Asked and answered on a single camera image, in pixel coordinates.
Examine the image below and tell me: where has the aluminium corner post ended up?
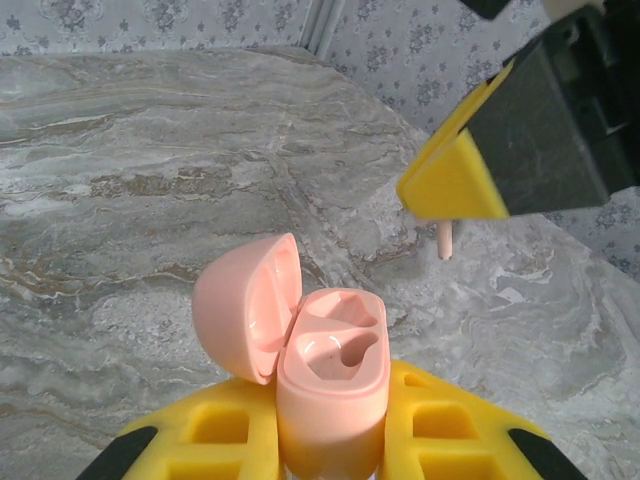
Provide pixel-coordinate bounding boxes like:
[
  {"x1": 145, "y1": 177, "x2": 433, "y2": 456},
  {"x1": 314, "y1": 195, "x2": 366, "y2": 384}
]
[{"x1": 298, "y1": 0, "x2": 346, "y2": 57}]

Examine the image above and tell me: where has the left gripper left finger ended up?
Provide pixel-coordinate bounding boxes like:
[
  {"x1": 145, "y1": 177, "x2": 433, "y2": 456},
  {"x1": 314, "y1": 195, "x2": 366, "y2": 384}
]
[{"x1": 74, "y1": 372, "x2": 281, "y2": 480}]

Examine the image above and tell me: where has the pink earbud charging case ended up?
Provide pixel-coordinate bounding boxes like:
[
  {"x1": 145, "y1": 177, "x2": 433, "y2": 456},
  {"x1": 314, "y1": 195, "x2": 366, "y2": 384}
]
[{"x1": 191, "y1": 232, "x2": 390, "y2": 480}]

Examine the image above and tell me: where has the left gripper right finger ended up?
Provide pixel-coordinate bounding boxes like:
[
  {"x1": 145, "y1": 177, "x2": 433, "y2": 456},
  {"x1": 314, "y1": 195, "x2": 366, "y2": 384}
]
[{"x1": 382, "y1": 358, "x2": 590, "y2": 480}]

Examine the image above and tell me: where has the pink wireless earbud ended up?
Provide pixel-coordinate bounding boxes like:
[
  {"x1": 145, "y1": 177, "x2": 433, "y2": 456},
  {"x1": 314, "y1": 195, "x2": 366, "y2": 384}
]
[{"x1": 436, "y1": 219, "x2": 455, "y2": 260}]

